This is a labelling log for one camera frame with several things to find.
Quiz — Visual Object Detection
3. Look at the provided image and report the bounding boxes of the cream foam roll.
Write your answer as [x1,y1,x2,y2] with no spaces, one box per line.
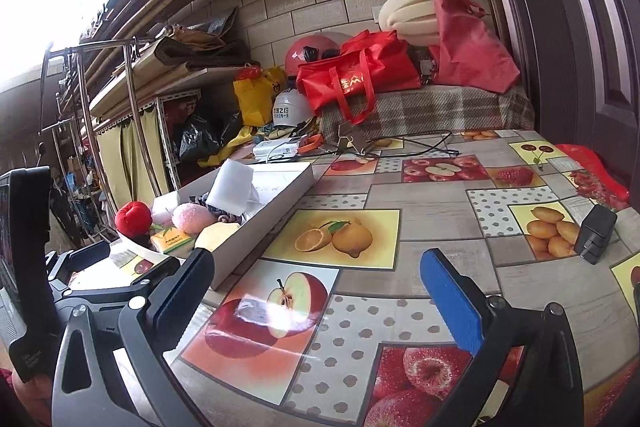
[378,0,443,46]

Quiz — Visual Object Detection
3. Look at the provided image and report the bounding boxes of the red apple plush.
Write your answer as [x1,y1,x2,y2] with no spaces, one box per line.
[115,201,153,238]

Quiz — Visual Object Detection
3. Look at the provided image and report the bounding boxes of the black plastic bag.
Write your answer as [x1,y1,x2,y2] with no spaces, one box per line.
[177,112,243,158]

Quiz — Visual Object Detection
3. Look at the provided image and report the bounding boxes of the yellow curtain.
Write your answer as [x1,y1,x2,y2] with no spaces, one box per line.
[95,107,173,208]

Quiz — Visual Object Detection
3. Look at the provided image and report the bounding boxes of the yellow sponge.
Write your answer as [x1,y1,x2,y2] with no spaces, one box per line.
[194,222,242,253]

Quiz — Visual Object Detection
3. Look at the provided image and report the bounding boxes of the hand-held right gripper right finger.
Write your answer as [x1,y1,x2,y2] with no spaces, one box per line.
[419,248,586,427]

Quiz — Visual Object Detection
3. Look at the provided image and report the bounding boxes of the yellow shopping bag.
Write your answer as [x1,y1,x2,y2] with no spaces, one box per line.
[233,66,288,128]

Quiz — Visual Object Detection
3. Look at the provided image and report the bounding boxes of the black and white patterned cloth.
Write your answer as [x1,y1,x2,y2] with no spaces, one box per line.
[187,192,246,225]

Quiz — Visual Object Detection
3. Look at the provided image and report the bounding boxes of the red plastic bag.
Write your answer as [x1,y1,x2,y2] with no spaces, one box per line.
[432,0,522,94]

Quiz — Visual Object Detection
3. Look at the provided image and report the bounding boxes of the brown door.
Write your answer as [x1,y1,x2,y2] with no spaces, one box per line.
[450,0,640,208]

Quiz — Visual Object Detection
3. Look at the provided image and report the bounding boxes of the pink helmet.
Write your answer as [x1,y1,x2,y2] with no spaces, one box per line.
[284,33,353,78]

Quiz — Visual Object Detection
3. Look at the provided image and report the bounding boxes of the white power bank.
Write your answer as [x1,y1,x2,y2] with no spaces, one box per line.
[252,138,308,162]

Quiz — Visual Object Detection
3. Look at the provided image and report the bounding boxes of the white foam block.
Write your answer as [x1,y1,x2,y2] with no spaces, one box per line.
[206,158,256,218]
[151,194,183,225]

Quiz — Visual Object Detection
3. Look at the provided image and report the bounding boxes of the plaid blanket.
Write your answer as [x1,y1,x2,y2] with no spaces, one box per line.
[320,84,536,142]

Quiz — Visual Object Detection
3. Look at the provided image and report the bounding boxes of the red tote bag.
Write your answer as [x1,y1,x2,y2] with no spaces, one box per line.
[296,31,423,125]

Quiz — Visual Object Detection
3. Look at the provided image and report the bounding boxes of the brown bag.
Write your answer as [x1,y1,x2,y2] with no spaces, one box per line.
[152,7,251,75]

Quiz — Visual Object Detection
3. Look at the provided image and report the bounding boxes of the pink plush doll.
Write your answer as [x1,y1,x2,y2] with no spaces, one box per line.
[171,202,217,233]

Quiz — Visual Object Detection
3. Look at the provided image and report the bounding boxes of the white cardboard box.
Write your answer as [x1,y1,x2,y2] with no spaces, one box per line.
[150,159,316,292]

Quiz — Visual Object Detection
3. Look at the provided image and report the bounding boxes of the yellow cloth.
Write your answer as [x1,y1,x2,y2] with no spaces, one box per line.
[197,124,256,168]

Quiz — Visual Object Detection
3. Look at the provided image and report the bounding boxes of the white helmet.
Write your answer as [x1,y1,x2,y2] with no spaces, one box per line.
[271,88,316,130]

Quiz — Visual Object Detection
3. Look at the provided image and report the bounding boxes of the metal clothes rack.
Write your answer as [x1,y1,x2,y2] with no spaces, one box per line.
[37,34,166,248]

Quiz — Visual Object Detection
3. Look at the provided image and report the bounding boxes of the fruit print tablecloth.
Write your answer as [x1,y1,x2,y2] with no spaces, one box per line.
[165,127,640,427]

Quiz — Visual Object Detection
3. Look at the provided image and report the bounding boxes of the black charger block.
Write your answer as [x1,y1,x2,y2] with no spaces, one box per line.
[574,204,618,265]

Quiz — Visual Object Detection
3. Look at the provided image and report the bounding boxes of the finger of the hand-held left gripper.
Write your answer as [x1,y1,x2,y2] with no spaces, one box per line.
[70,257,182,308]

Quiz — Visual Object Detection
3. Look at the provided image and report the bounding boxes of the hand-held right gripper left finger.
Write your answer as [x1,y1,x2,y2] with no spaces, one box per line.
[50,247,216,427]

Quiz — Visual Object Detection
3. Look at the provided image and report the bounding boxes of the yellow tissue pack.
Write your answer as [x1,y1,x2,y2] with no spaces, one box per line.
[150,229,196,260]

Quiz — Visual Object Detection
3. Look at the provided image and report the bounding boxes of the metal wire stand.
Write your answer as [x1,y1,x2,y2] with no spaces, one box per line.
[334,124,373,156]

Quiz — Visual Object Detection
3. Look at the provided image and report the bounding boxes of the black cables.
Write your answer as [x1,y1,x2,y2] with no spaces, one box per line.
[372,129,461,158]

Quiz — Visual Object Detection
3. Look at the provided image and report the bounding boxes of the wooden storage shelf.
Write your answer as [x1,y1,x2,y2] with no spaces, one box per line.
[75,37,251,122]

